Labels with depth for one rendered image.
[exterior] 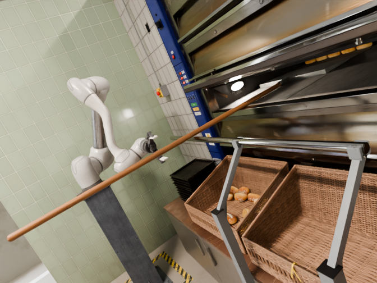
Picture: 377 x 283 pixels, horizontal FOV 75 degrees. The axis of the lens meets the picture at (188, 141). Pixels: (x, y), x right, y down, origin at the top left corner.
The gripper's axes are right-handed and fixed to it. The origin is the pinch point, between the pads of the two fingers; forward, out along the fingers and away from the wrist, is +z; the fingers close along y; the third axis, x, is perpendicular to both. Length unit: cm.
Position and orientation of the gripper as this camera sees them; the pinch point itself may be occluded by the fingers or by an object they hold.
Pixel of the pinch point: (160, 148)
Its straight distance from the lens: 136.8
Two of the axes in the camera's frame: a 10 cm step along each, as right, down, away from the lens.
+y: 3.9, 8.9, 2.4
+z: 4.5, 0.4, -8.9
